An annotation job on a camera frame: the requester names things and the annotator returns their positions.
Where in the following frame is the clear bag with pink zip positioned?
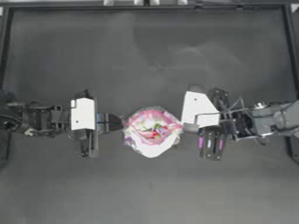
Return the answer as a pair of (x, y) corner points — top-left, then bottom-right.
(121, 105), (184, 159)

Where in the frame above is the pink white wrapped sweet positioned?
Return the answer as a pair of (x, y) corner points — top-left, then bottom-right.
(197, 136), (224, 151)

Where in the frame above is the black camera cable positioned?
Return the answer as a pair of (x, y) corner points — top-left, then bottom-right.
(193, 97), (244, 125)

